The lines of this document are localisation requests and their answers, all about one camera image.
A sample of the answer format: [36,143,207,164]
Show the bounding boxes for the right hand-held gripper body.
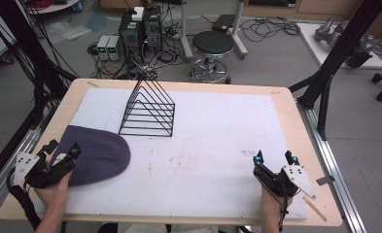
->
[252,163,317,200]

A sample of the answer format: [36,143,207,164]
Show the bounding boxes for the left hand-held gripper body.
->
[13,147,78,190]

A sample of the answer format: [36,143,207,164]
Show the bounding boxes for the purple knitted beanie hat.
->
[49,124,132,187]

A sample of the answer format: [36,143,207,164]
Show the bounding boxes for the person's left hand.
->
[32,170,74,213]

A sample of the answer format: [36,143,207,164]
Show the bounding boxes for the person's right hand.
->
[260,184,294,225]

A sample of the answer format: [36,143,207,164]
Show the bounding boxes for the grey tape strip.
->
[315,175,336,187]

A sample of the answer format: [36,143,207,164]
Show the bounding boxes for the wooden stick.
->
[302,195,329,223]

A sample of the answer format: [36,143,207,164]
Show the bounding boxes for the wooden table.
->
[0,77,343,228]

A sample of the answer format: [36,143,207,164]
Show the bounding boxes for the white foam mat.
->
[32,86,310,221]

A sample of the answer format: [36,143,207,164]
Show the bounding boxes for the grey power supply unit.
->
[95,34,111,61]
[106,34,122,62]

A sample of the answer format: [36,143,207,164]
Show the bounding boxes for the white platform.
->
[295,21,382,71]

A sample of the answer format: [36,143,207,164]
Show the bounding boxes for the clear plastic bags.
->
[44,13,111,45]

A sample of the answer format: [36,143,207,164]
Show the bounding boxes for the black round stool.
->
[190,30,235,85]

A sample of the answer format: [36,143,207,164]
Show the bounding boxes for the white stand legs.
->
[178,0,250,61]

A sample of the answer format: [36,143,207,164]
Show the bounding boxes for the black computer tower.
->
[142,5,163,54]
[118,9,145,65]

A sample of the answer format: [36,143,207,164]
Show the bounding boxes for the black flat device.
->
[211,14,237,34]

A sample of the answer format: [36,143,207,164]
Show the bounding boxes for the white box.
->
[130,6,146,22]

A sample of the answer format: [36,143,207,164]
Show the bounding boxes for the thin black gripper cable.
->
[260,181,301,233]

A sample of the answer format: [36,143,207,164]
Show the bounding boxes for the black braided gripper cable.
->
[5,167,43,231]

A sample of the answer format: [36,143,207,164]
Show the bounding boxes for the aluminium rail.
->
[295,99,369,233]
[0,105,57,213]

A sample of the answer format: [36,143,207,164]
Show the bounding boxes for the black metal frame post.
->
[288,0,382,142]
[0,0,80,192]

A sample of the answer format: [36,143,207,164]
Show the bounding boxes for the black wire file rack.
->
[118,72,176,138]

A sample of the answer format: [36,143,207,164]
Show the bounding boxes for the tangle of floor cables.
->
[239,15,301,44]

